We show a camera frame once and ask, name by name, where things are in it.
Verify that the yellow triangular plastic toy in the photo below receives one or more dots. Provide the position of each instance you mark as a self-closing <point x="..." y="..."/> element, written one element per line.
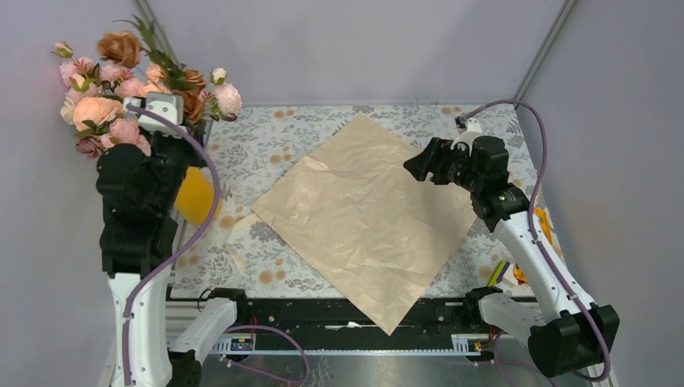
<point x="542" y="216"/>

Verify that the brown orange rose stem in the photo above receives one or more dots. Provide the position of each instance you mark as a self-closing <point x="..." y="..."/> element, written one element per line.
<point x="126" y="48"/>

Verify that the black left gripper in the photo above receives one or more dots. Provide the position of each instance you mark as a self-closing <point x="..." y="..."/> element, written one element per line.
<point x="198" y="158"/>

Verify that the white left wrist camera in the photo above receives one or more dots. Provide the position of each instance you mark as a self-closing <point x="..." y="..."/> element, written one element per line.
<point x="168" y="106"/>

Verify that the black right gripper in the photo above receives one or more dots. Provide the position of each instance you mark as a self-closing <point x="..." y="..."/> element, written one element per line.
<point x="432" y="160"/>

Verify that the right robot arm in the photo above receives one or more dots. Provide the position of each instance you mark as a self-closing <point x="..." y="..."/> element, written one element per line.
<point x="569" y="332"/>

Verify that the pink rose bunch in vase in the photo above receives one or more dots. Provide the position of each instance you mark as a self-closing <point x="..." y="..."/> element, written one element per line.
<point x="94" y="100"/>

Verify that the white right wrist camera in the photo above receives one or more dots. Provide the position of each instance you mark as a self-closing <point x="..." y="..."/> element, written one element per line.
<point x="468" y="131"/>

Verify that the orange paper bouquet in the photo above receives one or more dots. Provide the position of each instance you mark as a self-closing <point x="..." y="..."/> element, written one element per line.
<point x="355" y="215"/>

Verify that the cream printed ribbon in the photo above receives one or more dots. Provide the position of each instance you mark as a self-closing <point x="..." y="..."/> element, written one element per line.
<point x="238" y="237"/>

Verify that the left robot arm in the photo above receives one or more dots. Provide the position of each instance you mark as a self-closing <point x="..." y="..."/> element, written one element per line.
<point x="138" y="192"/>

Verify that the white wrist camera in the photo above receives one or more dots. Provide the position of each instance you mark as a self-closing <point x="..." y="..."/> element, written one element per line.
<point x="468" y="131"/>
<point x="168" y="106"/>

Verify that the yellow vase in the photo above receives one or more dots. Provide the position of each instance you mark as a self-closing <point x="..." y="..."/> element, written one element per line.
<point x="195" y="197"/>

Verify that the dark mauve rose stem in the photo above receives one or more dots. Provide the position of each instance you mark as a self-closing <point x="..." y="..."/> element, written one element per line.
<point x="90" y="146"/>

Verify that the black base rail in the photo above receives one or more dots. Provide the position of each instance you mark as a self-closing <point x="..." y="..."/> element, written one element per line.
<point x="335" y="324"/>

